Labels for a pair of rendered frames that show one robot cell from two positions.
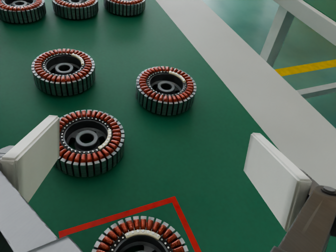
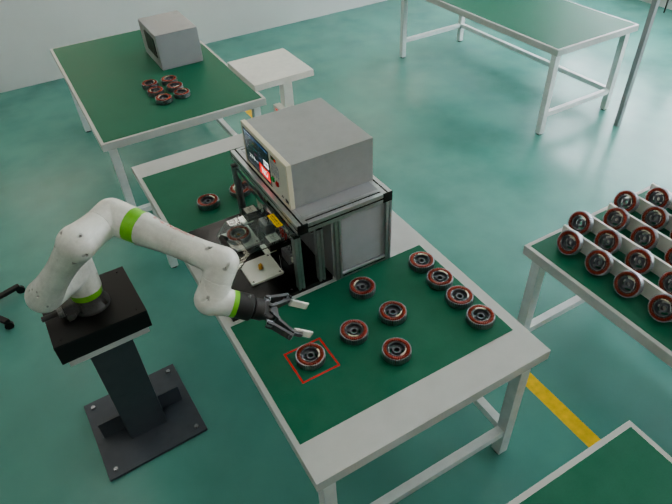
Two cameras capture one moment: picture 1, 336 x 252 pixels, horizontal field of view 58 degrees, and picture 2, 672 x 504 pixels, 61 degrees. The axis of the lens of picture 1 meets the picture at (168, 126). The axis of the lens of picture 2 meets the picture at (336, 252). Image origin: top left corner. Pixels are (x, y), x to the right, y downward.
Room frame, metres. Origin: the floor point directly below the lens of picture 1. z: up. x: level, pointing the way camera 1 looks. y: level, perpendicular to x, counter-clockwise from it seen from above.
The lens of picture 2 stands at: (0.28, -1.35, 2.47)
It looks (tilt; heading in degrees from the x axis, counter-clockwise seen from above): 41 degrees down; 91
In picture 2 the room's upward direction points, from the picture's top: 3 degrees counter-clockwise
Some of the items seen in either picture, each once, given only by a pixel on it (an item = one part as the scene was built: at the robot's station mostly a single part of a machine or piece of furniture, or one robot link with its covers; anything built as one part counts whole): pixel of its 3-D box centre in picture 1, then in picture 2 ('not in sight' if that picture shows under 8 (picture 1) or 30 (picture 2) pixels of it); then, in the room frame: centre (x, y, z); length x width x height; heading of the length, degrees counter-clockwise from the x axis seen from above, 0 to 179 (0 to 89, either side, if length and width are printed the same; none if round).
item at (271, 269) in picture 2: not in sight; (261, 269); (-0.10, 0.49, 0.78); 0.15 x 0.15 x 0.01; 30
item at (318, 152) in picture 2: not in sight; (306, 150); (0.12, 0.74, 1.22); 0.44 x 0.39 x 0.20; 120
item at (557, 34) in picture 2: not in sight; (499, 43); (1.78, 3.95, 0.38); 2.10 x 0.90 x 0.75; 120
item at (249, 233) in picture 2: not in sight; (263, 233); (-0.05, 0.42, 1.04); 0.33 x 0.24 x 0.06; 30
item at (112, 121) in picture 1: (87, 141); (354, 331); (0.29, 0.12, 0.77); 0.11 x 0.11 x 0.04
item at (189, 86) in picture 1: (165, 89); (396, 351); (0.45, 0.02, 0.77); 0.11 x 0.11 x 0.04
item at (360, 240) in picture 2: not in sight; (362, 239); (0.35, 0.51, 0.91); 0.28 x 0.03 x 0.32; 30
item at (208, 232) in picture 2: not in sight; (253, 255); (-0.15, 0.60, 0.76); 0.64 x 0.47 x 0.02; 120
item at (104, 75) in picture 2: not in sight; (159, 116); (-1.17, 2.76, 0.38); 1.85 x 1.10 x 0.75; 120
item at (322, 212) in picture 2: not in sight; (306, 173); (0.11, 0.75, 1.09); 0.68 x 0.44 x 0.05; 120
